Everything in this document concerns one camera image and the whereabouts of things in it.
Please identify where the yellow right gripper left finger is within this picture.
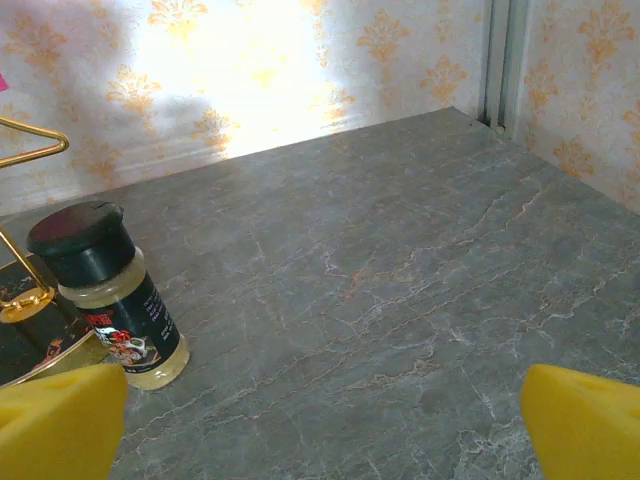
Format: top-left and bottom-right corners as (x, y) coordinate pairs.
(0, 363), (129, 480)

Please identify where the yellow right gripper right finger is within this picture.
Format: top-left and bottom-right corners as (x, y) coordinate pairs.
(519, 363), (640, 480)

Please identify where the black-capped spice bottle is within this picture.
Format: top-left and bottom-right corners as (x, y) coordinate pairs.
(25, 199), (192, 392)

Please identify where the gold wire glass rack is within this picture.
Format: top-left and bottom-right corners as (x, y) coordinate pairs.
(0, 115), (112, 389)

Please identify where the aluminium frame post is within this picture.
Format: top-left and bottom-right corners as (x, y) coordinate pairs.
(478, 0), (532, 141)

